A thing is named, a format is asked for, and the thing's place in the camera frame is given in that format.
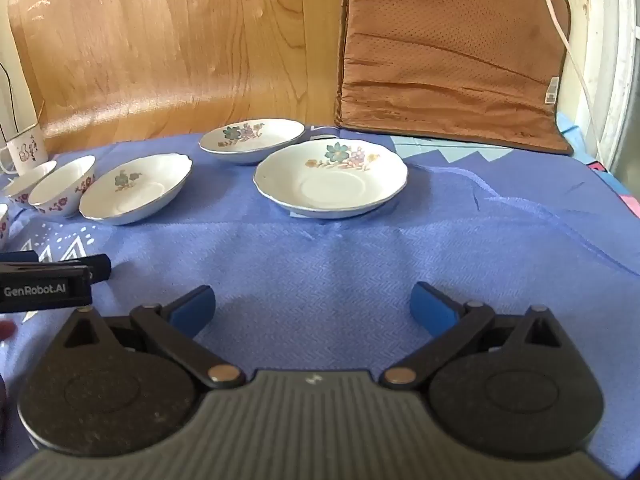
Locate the brown seat cushion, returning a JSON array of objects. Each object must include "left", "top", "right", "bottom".
[{"left": 333, "top": 0, "right": 575, "bottom": 157}]

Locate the scalloped white floral plate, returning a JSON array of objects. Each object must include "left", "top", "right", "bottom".
[{"left": 78, "top": 153, "right": 194, "bottom": 225}]

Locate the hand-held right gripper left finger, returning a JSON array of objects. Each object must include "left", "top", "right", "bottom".
[{"left": 54, "top": 285, "right": 247, "bottom": 391}]

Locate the thin black cable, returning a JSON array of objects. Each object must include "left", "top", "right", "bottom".
[{"left": 0, "top": 61, "right": 22, "bottom": 147}]

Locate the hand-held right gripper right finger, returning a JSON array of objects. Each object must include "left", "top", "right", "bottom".
[{"left": 380, "top": 282, "right": 576, "bottom": 389}]

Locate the white enamel mug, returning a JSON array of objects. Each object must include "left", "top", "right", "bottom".
[{"left": 0, "top": 119, "right": 49, "bottom": 177}]

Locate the deep white floral plate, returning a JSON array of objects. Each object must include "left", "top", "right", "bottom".
[{"left": 198, "top": 118, "right": 306, "bottom": 166}]

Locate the white power cable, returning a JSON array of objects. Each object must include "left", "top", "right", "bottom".
[{"left": 525, "top": 0, "right": 607, "bottom": 163}]

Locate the wooden panel board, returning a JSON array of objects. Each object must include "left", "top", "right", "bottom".
[{"left": 7, "top": 0, "right": 351, "bottom": 157}]

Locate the large white floral plate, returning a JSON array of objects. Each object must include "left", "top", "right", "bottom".
[{"left": 253, "top": 138, "right": 409, "bottom": 219}]

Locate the blue printed blanket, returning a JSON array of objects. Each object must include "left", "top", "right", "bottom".
[{"left": 0, "top": 124, "right": 640, "bottom": 480}]

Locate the white window frame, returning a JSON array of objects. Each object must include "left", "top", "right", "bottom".
[{"left": 582, "top": 0, "right": 640, "bottom": 177}]

